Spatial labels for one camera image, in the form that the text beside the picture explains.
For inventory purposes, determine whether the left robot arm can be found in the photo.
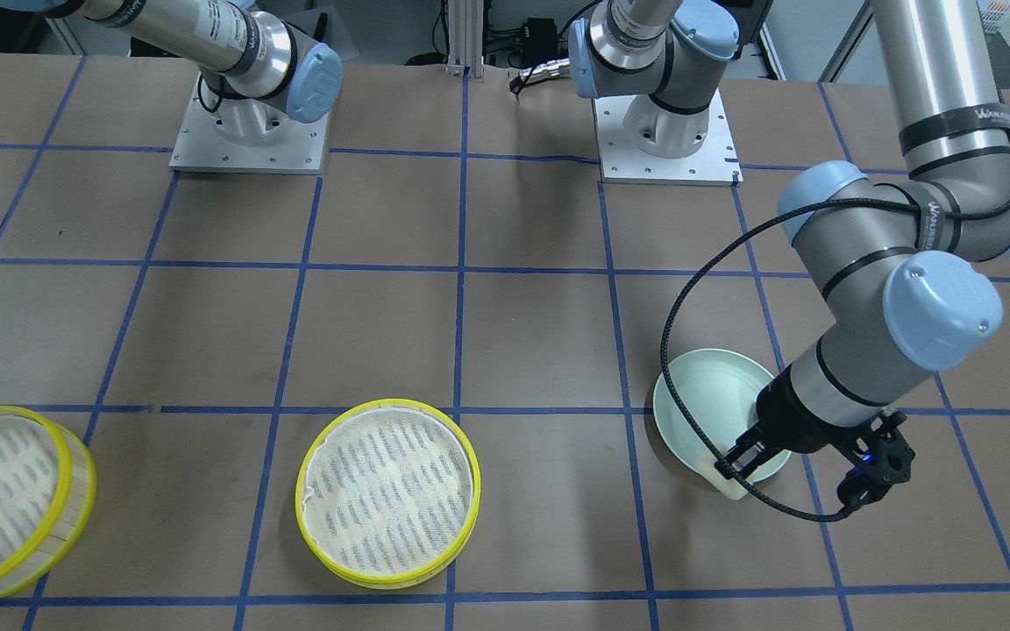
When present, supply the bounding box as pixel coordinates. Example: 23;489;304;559
653;1;1010;493

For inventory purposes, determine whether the aluminium frame post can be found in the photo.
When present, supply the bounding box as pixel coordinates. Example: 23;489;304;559
444;0;487;80

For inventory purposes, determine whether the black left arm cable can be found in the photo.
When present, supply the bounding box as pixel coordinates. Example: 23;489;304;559
659;131;1010;524

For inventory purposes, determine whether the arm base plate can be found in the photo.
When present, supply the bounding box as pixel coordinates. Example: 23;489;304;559
169;76;332;176
592;89;744;187

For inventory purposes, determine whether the yellow bamboo steamer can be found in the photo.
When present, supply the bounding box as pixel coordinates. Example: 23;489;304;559
293;398;482;591
0;405;97;599

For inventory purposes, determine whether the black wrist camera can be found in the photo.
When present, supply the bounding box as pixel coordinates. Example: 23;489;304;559
831;408;915;513

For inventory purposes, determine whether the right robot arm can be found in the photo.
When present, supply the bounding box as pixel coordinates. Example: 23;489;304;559
0;1;345;146

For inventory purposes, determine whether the light green plate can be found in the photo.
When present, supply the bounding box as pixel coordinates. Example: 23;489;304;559
653;349;773;479

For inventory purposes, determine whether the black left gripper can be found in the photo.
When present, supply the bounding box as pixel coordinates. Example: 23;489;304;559
714;369;865;479

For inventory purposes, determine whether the white bun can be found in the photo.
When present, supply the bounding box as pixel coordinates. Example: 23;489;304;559
699;462;749;500

